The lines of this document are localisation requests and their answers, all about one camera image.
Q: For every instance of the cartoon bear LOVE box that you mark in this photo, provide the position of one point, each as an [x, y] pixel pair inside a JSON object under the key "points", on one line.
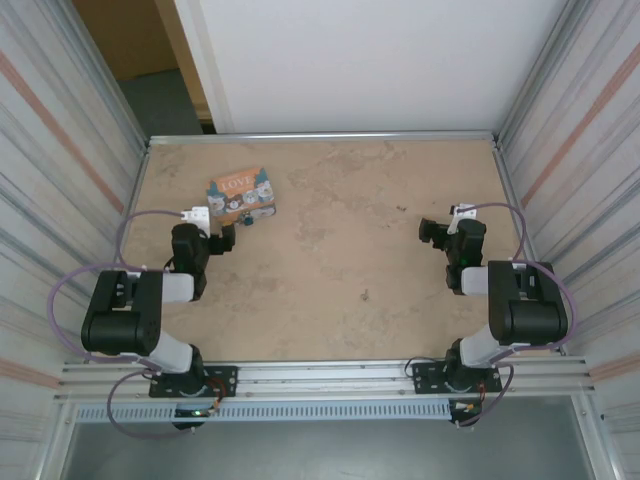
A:
{"points": [[240, 192]]}

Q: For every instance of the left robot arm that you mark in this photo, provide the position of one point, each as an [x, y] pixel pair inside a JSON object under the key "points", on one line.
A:
{"points": [[120, 330]]}

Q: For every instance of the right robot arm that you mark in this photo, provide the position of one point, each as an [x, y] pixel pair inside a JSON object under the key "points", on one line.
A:
{"points": [[530, 320]]}

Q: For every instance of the small controller board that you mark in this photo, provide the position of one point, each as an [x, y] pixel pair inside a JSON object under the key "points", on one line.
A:
{"points": [[192, 413], [465, 407]]}

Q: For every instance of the brown cardboard panel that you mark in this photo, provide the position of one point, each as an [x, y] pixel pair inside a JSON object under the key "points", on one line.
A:
{"points": [[130, 35]]}

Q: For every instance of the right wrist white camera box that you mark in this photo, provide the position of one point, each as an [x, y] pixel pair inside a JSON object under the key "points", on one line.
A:
{"points": [[462, 212]]}

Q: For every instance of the aluminium frame bar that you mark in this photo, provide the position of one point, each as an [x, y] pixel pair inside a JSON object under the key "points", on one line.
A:
{"points": [[505, 175], [137, 185], [320, 138]]}

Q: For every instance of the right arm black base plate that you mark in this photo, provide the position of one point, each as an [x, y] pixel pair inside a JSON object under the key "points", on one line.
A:
{"points": [[427, 377]]}

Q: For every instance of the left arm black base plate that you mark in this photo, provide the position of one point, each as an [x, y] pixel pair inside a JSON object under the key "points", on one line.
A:
{"points": [[222, 382]]}

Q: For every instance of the aluminium mounting rail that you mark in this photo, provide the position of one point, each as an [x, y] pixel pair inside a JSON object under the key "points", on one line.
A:
{"points": [[320, 377]]}

